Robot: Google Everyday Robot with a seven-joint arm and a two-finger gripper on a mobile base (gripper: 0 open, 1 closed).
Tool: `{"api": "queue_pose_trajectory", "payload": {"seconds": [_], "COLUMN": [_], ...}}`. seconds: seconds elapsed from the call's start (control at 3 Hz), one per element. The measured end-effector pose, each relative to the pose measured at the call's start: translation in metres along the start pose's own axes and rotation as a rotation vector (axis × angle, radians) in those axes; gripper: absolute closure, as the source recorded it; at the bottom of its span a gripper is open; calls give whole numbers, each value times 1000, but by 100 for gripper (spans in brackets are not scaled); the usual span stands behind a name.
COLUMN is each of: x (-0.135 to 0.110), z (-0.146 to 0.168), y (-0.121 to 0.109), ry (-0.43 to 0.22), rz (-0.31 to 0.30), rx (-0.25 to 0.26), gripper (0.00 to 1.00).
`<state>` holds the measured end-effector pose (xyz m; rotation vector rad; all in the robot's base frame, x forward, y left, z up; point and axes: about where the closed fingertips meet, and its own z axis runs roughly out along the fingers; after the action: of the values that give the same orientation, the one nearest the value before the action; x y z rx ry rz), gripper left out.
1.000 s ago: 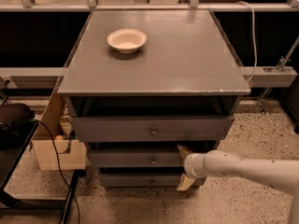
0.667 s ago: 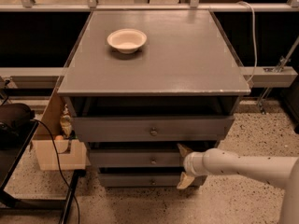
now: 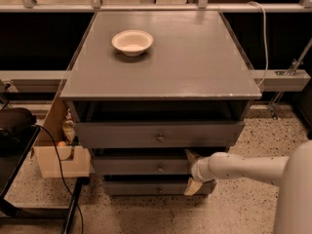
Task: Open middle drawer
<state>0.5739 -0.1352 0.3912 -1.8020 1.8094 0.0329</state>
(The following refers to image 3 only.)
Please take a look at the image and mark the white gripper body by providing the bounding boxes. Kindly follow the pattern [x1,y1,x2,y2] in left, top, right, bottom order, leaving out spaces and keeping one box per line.
[190,157,215,182]

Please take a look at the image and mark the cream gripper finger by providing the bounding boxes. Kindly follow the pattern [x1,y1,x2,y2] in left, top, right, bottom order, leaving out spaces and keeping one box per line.
[184,148,200,163]
[184,177,203,196]

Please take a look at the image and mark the grey drawer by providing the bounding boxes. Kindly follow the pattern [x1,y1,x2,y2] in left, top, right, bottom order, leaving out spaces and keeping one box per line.
[101,179,217,197]
[75,121,245,148]
[93,156,199,176]

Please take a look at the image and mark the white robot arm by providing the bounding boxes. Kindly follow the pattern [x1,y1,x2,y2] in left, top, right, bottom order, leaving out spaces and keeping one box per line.
[184,140,312,234]

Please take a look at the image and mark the grey bottom drawer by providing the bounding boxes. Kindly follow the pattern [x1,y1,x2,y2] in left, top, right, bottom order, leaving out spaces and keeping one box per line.
[101,179,217,197]

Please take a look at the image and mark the grey drawer cabinet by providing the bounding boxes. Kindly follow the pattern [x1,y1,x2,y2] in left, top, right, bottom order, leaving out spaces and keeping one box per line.
[60,11,261,182]

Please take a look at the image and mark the grey top drawer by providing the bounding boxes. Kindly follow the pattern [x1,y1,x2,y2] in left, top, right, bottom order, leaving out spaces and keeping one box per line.
[75,121,245,148]

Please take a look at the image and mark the cardboard box with items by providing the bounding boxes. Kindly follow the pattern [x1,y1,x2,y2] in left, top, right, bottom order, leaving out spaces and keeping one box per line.
[34,95,93,178]

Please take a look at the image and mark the white paper bowl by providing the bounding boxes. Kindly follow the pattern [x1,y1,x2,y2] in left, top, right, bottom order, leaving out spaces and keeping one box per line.
[111,30,153,57]

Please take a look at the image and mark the black pouch on table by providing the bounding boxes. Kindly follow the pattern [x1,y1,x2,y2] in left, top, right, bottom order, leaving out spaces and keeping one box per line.
[0,107,36,148]

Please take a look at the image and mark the white hanging cable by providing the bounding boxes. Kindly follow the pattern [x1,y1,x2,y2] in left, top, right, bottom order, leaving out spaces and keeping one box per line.
[247,1,270,88]

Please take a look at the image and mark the black cable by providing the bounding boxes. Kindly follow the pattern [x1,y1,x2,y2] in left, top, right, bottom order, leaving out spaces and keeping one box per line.
[34,124,85,234]

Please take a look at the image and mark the metal railing frame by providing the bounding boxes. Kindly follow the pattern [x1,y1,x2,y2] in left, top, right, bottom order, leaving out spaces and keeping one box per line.
[0,0,312,95]

